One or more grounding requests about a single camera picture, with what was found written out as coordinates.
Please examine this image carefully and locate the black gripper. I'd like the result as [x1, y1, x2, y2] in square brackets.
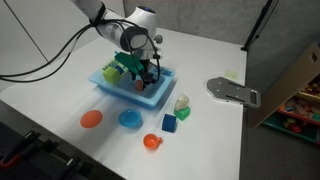
[140, 60, 156, 88]

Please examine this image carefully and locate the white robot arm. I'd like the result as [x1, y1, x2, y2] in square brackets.
[71, 0, 162, 89]

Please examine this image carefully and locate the blue toy sink basin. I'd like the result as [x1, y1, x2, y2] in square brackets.
[89, 66, 175, 109]

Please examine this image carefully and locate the blue saucer plate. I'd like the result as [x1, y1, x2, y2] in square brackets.
[118, 109, 143, 129]

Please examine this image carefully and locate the orange flat plate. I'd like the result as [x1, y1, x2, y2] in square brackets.
[80, 110, 103, 128]

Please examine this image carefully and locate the grey metal mounting plate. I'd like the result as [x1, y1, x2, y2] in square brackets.
[206, 77, 261, 109]

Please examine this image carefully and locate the yellow-green dish rack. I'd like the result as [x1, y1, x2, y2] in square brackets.
[101, 59, 128, 76]

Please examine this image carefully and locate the green cube in rack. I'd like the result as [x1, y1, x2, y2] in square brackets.
[102, 67, 120, 84]

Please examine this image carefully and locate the grey toy faucet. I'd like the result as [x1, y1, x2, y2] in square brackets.
[154, 35, 163, 44]

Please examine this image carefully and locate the white toy bottle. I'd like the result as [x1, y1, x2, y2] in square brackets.
[175, 95, 189, 111]

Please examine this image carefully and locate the green block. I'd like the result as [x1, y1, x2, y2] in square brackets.
[174, 106, 191, 121]

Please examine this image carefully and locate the blue cube block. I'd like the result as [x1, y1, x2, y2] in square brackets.
[162, 114, 177, 133]

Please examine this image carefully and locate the yellow sticky note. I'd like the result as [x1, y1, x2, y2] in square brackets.
[224, 70, 238, 80]

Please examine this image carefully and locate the black tripod stand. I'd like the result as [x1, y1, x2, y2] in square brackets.
[241, 0, 280, 52]

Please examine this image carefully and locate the black clamp equipment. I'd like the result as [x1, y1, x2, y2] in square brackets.
[0, 123, 95, 180]

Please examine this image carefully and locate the toy storage shelf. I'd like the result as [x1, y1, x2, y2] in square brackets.
[249, 42, 320, 144]

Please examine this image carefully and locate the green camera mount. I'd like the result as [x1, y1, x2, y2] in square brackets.
[115, 52, 144, 74]

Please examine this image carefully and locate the orange cup with handle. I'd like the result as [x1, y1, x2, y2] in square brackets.
[143, 134, 163, 150]

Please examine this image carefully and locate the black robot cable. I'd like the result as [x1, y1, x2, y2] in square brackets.
[0, 11, 162, 91]

